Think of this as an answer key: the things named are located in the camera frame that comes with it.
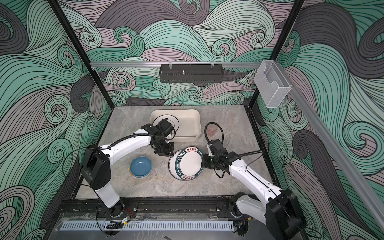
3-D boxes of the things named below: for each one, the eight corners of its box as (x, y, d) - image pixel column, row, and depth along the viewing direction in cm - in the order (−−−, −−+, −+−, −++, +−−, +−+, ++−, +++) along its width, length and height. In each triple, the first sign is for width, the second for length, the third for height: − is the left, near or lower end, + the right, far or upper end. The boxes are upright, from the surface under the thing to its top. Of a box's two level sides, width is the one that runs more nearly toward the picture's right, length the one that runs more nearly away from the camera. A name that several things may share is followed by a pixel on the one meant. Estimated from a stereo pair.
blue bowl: (133, 182, 84) (127, 174, 75) (138, 164, 91) (132, 156, 82) (152, 182, 84) (148, 174, 75) (155, 164, 91) (151, 156, 82)
